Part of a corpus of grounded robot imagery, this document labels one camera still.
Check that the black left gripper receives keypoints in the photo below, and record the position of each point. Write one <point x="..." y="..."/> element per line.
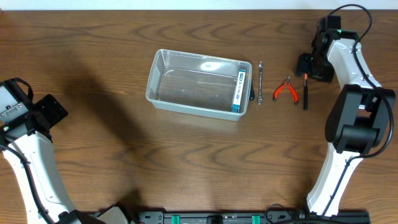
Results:
<point x="51" y="109"/>

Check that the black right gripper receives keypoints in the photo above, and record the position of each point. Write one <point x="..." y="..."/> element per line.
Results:
<point x="302" y="67"/>

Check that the black handled small hammer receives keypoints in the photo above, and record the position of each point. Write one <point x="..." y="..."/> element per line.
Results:
<point x="305" y="92"/>

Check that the blue white cardboard box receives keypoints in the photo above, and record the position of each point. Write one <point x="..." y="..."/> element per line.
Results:
<point x="238" y="91"/>

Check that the clear plastic container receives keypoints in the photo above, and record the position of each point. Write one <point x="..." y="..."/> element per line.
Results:
<point x="197" y="84"/>

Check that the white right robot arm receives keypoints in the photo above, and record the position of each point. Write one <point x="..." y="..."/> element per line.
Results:
<point x="359" y="118"/>

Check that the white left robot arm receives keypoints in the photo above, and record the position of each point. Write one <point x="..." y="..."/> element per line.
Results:
<point x="26" y="143"/>

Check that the silver combination wrench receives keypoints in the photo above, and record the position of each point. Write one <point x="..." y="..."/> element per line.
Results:
<point x="259" y="97"/>

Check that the black yellow screwdriver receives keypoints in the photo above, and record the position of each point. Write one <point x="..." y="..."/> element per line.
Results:
<point x="251" y="93"/>

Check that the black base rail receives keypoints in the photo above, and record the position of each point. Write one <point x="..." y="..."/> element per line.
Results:
<point x="276" y="213"/>

